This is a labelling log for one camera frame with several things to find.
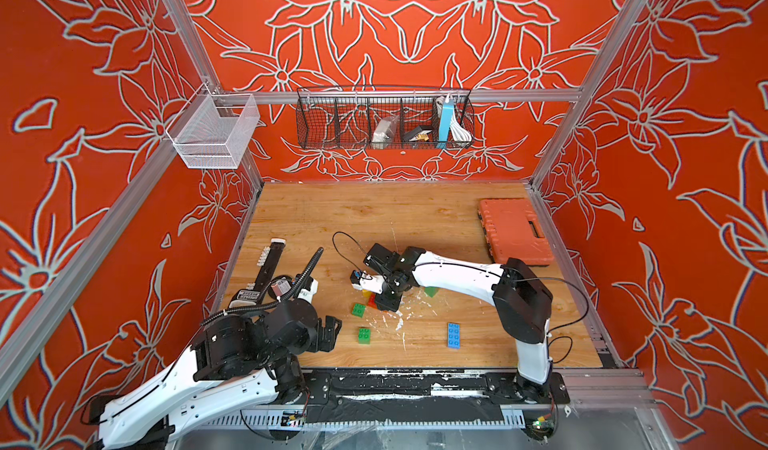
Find orange plastic tool case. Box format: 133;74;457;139
478;198;555;266

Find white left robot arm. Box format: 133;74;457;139
82;238;342;449

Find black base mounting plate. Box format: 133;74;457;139
274;367;571;426

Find white cable in basket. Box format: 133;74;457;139
451;110;474;146

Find black item in basket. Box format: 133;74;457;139
402;125;433;144

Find light blue box in basket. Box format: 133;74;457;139
436;102;455;149

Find green lego brick front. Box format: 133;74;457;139
357;327;371;345

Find black wire wall basket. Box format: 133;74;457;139
296;86;476;150

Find blue lego brick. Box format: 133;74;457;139
446;322;460;349

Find grey packet in basket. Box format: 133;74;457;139
371;115;399;150

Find small green lego brick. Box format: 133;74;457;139
351;303;366;318

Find clear plastic wall bin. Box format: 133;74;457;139
168;92;261;170

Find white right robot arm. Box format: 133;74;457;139
350;243;553;387

